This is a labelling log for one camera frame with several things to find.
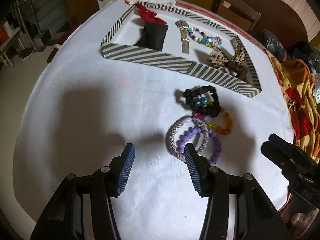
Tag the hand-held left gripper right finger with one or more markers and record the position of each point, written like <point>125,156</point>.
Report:
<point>193,172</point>

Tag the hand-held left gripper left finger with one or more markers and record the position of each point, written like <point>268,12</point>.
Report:
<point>126,170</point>

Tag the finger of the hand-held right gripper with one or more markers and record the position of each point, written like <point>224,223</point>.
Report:
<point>277,155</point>
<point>292,148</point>

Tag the dark brown scrunchie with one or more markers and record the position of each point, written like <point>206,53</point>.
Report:
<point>241,71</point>

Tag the grey white striped tray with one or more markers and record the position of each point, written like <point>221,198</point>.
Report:
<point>175,63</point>

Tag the leopard print hair bow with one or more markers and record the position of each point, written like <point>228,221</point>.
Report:
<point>217,58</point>

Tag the black fabric pouch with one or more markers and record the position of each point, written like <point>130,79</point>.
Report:
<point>152,36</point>

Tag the red satin hair bow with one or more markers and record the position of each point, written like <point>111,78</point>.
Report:
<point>147,13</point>

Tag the person's right hand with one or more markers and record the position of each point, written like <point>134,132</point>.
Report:
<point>298,220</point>

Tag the yellow red floral blanket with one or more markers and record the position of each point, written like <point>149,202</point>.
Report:
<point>297,92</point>

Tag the black scrunchie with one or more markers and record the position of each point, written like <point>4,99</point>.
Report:
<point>192,93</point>

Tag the white tablecloth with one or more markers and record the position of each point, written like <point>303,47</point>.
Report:
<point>87,92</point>

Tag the dark blue plastic bag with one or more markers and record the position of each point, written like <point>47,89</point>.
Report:
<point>302,52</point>

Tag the black plastic bag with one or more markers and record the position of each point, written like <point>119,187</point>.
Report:
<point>272,42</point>

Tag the round brown table top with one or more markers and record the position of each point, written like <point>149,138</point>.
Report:
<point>280,17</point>

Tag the brown wooden chair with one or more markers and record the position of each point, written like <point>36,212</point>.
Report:
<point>246,17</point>

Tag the pair of shoes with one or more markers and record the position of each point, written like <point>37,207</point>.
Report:
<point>26,53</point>

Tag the small white table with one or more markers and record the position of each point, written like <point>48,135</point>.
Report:
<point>10,42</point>

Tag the wooden chair with jacket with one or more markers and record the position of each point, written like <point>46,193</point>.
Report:
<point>80,0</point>

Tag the metal stair railing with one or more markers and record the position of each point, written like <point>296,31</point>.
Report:
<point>32,17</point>

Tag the red box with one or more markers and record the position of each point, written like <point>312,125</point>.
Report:
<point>3,32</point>

